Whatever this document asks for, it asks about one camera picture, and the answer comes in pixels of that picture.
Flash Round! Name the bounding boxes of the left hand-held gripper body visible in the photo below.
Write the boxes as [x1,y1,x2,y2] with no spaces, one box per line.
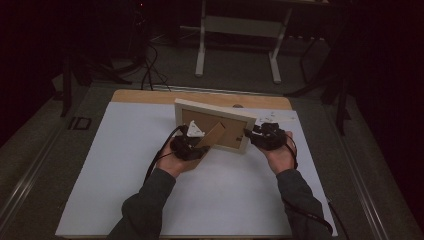
[170,119,211,162]

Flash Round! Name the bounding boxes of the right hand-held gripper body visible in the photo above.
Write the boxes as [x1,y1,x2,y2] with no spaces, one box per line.
[252,111,298,151]

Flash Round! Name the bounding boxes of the wooden picture frame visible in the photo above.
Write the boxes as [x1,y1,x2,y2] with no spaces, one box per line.
[173,97,258,155]

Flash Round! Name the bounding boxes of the person's left hand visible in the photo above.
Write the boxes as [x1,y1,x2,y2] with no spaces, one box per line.
[155,137,202,180]

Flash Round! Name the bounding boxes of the person's right hand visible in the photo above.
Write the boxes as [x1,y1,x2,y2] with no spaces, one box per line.
[258,130,298,176]

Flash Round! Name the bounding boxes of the metal strip behind table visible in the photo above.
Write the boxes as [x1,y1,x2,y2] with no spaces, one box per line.
[150,84,285,98]

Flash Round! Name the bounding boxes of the white table mat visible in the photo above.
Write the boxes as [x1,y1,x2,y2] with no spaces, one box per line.
[54,101,339,239]

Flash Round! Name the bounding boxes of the black metal stand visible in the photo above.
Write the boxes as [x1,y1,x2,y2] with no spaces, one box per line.
[285,28,354,136]

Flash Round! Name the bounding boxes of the black rectangular floor plate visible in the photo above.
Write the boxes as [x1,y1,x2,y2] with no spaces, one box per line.
[67,116,93,131]

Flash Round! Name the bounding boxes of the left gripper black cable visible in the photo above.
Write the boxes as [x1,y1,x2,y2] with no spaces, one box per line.
[142,124,188,186]

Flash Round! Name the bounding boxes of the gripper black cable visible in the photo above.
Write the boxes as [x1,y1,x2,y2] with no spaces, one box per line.
[142,124,188,186]
[282,132,352,240]

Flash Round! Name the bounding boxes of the black floor cables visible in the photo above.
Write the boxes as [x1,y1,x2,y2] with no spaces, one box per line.
[139,42,173,92]

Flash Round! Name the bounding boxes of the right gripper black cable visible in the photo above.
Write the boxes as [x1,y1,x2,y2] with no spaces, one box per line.
[282,132,352,240]

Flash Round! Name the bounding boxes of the metal floor rail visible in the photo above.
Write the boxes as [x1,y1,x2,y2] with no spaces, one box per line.
[0,125,69,229]
[323,105,390,240]

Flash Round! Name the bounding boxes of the white metal desk frame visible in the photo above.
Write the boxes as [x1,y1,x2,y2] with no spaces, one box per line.
[194,0,295,85]

